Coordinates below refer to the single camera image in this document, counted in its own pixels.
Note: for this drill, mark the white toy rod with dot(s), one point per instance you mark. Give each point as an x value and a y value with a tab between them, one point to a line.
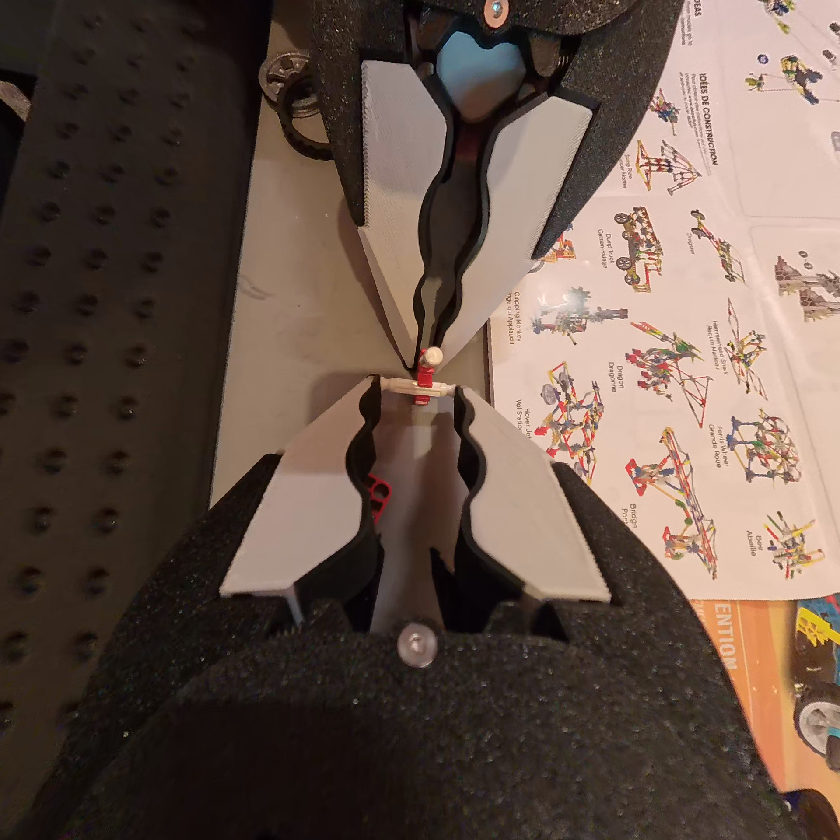
433	357
400	384

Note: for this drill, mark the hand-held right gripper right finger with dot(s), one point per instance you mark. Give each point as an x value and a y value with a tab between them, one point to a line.
531	525

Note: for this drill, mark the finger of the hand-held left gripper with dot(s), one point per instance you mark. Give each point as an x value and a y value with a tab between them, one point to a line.
394	164
525	184

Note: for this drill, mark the black dotted mat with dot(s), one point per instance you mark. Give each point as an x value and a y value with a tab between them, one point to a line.
98	328

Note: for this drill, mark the orange printed toy box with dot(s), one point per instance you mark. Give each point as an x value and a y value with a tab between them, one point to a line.
741	656

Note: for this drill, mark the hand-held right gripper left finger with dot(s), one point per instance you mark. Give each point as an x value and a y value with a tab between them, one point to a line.
295	525

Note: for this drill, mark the white printed instruction booklet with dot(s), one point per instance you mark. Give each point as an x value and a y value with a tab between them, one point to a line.
689	328

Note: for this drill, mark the red toy connector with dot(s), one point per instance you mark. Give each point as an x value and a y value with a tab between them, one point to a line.
380	499
423	377

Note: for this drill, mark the grey toy wheel hub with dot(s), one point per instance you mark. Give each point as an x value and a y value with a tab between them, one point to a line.
282	72

